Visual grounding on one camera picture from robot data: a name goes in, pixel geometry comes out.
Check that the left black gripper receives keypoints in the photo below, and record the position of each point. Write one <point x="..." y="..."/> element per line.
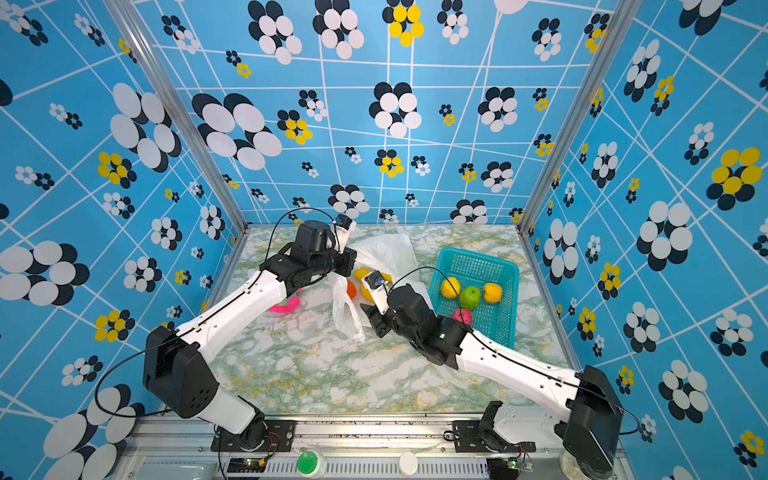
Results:
<point x="348" y="257"/>

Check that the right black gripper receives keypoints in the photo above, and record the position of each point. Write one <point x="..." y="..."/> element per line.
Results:
<point x="378" y="320"/>

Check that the pink red fruit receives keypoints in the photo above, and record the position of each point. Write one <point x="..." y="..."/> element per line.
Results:
<point x="463" y="315"/>

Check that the yellow mango fruit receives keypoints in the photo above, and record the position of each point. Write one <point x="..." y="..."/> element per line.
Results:
<point x="359" y="275"/>

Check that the yellow lemon fruit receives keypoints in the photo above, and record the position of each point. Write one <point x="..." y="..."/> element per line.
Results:
<point x="450" y="288"/>

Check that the green fruit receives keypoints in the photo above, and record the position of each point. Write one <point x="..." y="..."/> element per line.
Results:
<point x="470" y="298"/>

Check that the yellow orange round fruit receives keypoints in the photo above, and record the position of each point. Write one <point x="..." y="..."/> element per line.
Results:
<point x="492" y="293"/>

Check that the white translucent plastic bag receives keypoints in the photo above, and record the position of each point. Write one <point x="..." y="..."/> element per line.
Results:
<point x="390" y="254"/>

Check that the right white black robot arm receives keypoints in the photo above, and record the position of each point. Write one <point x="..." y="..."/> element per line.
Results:
<point x="587" y="412"/>

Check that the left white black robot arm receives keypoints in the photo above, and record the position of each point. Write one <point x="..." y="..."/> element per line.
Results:
<point x="176" y="366"/>

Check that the pink panda plush toy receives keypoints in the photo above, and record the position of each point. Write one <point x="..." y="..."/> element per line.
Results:
<point x="287" y="306"/>

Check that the teal plastic basket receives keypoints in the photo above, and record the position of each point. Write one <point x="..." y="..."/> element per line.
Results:
<point x="495" y="321"/>

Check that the white round button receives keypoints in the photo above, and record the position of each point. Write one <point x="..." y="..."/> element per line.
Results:
<point x="408" y="464"/>

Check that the small circuit board right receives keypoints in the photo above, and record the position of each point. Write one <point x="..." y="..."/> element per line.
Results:
<point x="505" y="468"/>

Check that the small circuit board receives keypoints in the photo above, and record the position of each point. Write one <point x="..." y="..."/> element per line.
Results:
<point x="237" y="465"/>
<point x="505" y="468"/>

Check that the green push button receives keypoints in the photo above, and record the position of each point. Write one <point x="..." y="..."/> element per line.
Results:
<point x="308" y="463"/>

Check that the tape roll in cup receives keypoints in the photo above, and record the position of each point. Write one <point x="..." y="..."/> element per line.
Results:
<point x="573" y="470"/>

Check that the small circuit board left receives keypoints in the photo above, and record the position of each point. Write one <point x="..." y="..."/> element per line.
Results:
<point x="237" y="465"/>

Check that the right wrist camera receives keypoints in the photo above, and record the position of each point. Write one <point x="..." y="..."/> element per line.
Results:
<point x="377" y="286"/>

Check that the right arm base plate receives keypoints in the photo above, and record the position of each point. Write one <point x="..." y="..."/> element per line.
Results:
<point x="478" y="436"/>

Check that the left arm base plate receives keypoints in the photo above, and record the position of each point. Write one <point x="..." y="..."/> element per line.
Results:
<point x="267" y="436"/>

